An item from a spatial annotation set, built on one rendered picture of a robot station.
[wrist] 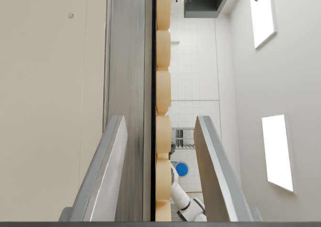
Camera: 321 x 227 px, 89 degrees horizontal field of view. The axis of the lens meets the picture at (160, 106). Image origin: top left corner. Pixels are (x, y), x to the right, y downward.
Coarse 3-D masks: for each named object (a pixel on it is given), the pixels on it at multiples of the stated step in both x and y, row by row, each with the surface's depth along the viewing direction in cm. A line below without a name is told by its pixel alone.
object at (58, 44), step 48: (0, 0) 22; (48, 0) 22; (96, 0) 22; (0, 48) 22; (48, 48) 22; (96, 48) 22; (0, 96) 21; (48, 96) 21; (96, 96) 21; (0, 144) 20; (48, 144) 20; (96, 144) 21; (0, 192) 20; (48, 192) 20
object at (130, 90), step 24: (120, 0) 23; (144, 0) 23; (120, 24) 23; (144, 24) 23; (120, 48) 23; (144, 48) 23; (120, 72) 22; (144, 72) 22; (120, 96) 22; (144, 96) 22; (144, 120) 22; (144, 144) 21; (144, 168) 21; (120, 192) 21; (144, 192) 21; (120, 216) 21; (144, 216) 21
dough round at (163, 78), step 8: (160, 72) 21; (168, 72) 21; (160, 80) 20; (168, 80) 20; (160, 88) 20; (168, 88) 20; (160, 96) 20; (168, 96) 20; (160, 104) 21; (168, 104) 21
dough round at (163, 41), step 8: (160, 32) 21; (168, 32) 21; (160, 40) 21; (168, 40) 21; (160, 48) 21; (168, 48) 21; (160, 56) 21; (168, 56) 21; (160, 64) 22; (168, 64) 22
